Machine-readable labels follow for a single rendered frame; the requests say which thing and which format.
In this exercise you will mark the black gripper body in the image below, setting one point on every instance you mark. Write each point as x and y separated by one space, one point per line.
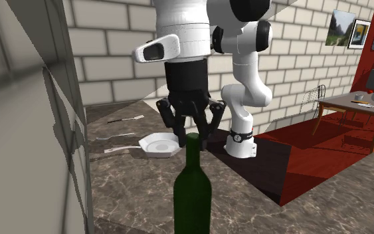
186 81

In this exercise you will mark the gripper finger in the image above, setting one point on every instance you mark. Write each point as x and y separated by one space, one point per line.
166 111
217 111

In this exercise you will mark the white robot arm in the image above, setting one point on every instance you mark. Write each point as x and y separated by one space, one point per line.
242 84

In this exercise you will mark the white frying pan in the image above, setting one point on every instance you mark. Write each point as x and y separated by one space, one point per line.
160 147

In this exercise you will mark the silver fork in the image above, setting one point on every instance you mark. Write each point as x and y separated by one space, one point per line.
113 136

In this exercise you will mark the dark robot stand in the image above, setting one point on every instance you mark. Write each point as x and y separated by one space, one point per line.
264 162

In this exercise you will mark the dark green wine bottle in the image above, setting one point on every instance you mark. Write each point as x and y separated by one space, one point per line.
192 191

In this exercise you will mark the wooden dining table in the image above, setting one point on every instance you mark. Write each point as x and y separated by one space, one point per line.
342 103

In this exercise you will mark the tall grey cabinet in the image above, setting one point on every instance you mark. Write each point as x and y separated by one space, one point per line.
28 129

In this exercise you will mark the landscape wall picture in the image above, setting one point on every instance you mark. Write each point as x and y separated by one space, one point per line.
339 28

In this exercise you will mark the white framed wall picture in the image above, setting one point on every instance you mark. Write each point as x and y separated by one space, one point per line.
359 34

